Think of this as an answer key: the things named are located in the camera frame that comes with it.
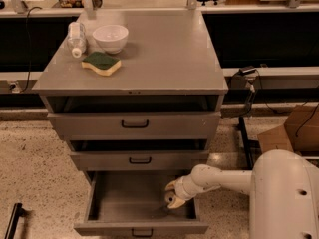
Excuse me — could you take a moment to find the white bowl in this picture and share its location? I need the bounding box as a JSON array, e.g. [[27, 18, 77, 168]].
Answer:
[[93, 25, 129, 54]]

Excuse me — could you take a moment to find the grey drawer cabinet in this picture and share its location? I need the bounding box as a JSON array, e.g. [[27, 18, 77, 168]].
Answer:
[[32, 9, 229, 184]]

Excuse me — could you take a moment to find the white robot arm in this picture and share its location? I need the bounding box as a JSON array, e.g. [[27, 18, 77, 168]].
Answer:
[[165, 149, 319, 239]]

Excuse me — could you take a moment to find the bottom grey drawer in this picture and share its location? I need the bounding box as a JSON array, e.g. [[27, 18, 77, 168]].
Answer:
[[74, 171, 208, 238]]

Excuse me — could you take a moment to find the grey drawer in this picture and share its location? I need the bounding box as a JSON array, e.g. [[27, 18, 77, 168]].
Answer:
[[70, 150, 208, 171], [74, 171, 208, 238], [48, 112, 220, 140]]

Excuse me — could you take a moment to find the clear plastic bottle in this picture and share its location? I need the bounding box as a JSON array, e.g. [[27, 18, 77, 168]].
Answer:
[[67, 22, 87, 58]]

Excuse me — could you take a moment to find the green yellow sponge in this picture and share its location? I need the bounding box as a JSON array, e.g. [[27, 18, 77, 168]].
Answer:
[[81, 52, 122, 77]]

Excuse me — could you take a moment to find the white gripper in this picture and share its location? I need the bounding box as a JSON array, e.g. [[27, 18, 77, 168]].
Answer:
[[165, 176, 197, 209]]

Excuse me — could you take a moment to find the cardboard box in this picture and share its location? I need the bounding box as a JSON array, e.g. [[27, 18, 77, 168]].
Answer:
[[257, 105, 319, 156]]

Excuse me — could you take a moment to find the black bar on floor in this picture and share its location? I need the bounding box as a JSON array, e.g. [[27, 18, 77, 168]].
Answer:
[[4, 203, 26, 239]]

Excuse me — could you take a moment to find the middle grey drawer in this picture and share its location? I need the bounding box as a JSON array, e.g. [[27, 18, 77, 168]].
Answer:
[[70, 150, 208, 171]]

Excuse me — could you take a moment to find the black stand with cables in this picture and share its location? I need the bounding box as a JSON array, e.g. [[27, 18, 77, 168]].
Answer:
[[226, 66, 260, 169]]

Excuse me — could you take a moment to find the redbull can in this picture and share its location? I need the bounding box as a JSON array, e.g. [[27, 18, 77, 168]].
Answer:
[[164, 191, 175, 208]]

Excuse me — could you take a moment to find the black wall cable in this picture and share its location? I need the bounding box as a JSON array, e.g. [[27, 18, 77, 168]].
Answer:
[[19, 6, 44, 94]]

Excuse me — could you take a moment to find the top grey drawer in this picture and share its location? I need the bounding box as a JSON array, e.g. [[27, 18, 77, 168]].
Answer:
[[48, 112, 220, 140]]

